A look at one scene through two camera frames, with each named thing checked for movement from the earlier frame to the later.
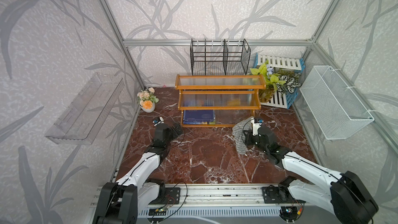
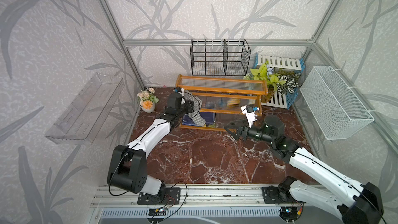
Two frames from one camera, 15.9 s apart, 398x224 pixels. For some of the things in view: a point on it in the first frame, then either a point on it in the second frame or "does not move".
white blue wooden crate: [296, 64] does not move
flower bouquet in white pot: [147, 101] does not move
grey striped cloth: [237, 130] to [195, 115]
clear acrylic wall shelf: [80, 122] does not move
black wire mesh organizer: [219, 57] does not move
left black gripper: [174, 134] to [190, 108]
